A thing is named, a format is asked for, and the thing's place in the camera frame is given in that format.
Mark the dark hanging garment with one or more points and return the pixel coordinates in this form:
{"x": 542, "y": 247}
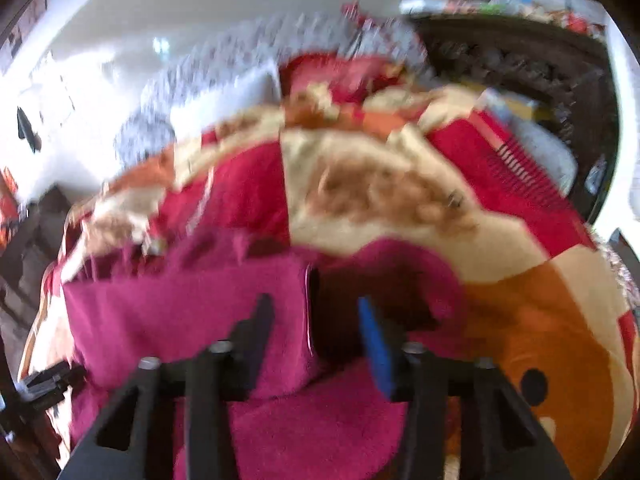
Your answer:
{"x": 27, "y": 130}

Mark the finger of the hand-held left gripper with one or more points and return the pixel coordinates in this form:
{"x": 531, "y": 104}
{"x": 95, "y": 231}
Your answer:
{"x": 52, "y": 382}

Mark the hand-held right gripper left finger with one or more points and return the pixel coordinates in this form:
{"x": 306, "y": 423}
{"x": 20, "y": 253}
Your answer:
{"x": 252, "y": 340}

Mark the carved dark wooden headboard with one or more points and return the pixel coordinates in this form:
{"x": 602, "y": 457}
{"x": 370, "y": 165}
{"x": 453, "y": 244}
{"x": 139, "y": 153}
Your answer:
{"x": 525, "y": 60}

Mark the maroon knit garment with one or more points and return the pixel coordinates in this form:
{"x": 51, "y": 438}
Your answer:
{"x": 175, "y": 310}

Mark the red heart pillow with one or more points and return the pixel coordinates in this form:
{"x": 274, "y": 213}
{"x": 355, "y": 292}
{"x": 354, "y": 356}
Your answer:
{"x": 340, "y": 75}

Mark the white floral pillow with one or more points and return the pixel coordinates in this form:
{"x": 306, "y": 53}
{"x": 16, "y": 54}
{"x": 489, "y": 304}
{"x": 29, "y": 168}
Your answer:
{"x": 547, "y": 155}

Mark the grey floral quilt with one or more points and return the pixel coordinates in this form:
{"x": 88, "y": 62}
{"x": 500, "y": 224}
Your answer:
{"x": 210, "y": 70}

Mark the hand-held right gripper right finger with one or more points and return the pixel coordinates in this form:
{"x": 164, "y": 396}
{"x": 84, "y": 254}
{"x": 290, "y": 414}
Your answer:
{"x": 376, "y": 345}

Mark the dark wooden furniture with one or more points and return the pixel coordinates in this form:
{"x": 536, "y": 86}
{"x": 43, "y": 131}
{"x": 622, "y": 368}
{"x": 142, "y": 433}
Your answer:
{"x": 30, "y": 240}

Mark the red orange printed blanket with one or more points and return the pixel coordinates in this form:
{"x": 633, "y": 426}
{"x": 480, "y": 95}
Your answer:
{"x": 500, "y": 260}

